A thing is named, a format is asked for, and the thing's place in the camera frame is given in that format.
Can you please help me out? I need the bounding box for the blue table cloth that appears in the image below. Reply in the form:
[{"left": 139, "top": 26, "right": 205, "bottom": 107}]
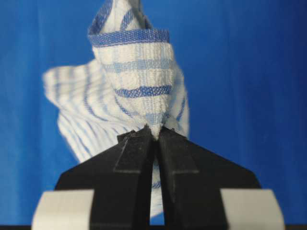
[{"left": 0, "top": 0, "right": 307, "bottom": 225}]

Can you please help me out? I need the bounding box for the white blue striped towel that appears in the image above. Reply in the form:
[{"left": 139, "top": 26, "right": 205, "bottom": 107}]
[{"left": 42, "top": 0, "right": 190, "bottom": 219}]

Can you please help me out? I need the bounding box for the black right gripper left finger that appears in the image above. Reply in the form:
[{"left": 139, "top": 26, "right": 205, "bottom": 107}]
[{"left": 31, "top": 126, "right": 154, "bottom": 230}]

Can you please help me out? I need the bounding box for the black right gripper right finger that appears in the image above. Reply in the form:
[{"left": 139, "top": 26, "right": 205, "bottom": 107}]
[{"left": 156, "top": 125, "right": 286, "bottom": 230}]

